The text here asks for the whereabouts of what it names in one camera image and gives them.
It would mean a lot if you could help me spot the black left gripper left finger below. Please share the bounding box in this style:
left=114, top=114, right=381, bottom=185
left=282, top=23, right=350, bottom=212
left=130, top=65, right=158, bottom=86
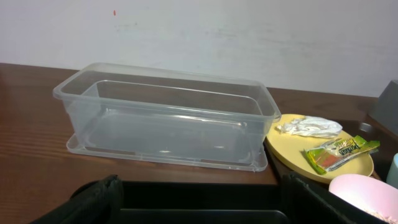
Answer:
left=32, top=175, right=124, bottom=224

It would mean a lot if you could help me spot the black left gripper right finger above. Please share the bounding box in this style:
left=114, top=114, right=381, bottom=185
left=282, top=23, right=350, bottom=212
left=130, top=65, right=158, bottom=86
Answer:
left=282, top=172, right=386, bottom=224

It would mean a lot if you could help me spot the black bin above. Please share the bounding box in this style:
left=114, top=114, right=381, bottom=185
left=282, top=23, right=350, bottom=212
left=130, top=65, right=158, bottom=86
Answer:
left=118, top=182, right=290, bottom=224

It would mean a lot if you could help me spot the white tissue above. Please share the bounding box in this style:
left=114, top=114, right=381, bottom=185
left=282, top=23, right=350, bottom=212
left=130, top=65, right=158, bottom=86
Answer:
left=276, top=116, right=343, bottom=139

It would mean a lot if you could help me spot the green snack wrapper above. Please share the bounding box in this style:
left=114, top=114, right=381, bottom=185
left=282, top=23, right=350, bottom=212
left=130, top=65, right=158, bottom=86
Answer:
left=303, top=135, right=380, bottom=175

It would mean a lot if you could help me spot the clear plastic bin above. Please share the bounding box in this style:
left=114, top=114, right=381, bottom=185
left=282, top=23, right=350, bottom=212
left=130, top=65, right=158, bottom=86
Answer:
left=53, top=63, right=281, bottom=170

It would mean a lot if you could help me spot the grey dishwasher rack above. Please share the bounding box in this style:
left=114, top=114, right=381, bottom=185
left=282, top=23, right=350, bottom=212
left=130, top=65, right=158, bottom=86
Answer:
left=369, top=80, right=398, bottom=136

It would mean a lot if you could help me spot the yellow plate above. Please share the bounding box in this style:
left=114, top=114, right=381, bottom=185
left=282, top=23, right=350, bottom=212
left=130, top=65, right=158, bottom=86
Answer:
left=266, top=114, right=374, bottom=184

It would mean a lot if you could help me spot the pale green cup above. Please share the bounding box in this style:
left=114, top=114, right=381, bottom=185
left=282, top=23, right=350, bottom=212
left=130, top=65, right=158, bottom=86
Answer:
left=386, top=153, right=398, bottom=189

